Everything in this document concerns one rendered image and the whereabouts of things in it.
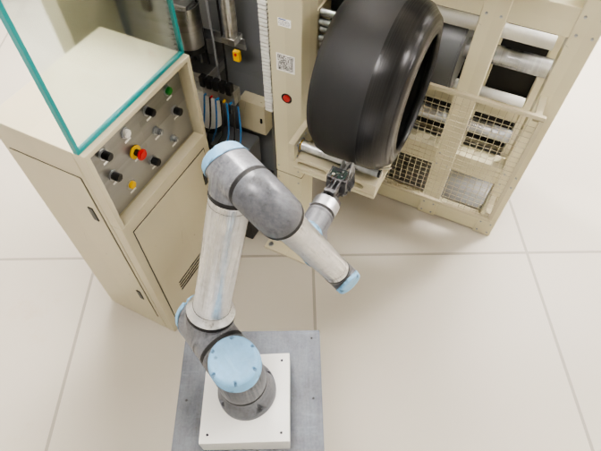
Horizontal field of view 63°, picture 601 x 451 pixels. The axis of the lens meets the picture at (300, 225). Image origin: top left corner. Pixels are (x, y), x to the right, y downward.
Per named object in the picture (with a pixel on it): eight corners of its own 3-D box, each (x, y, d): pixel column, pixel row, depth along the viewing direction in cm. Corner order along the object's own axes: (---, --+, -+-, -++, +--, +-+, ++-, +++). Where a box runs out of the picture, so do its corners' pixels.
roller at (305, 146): (302, 143, 200) (298, 151, 198) (302, 136, 196) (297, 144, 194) (382, 172, 191) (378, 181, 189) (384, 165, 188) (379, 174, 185)
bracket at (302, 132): (288, 160, 199) (287, 142, 191) (328, 101, 220) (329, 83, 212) (295, 163, 198) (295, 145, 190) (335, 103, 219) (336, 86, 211)
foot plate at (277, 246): (264, 247, 276) (264, 244, 274) (285, 213, 290) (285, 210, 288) (307, 265, 269) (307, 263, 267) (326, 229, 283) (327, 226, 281)
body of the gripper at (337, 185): (353, 171, 163) (339, 196, 157) (351, 187, 170) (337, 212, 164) (333, 163, 165) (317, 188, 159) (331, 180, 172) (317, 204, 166)
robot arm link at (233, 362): (235, 415, 146) (224, 397, 132) (206, 372, 155) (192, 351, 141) (276, 383, 151) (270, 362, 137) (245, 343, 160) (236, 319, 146)
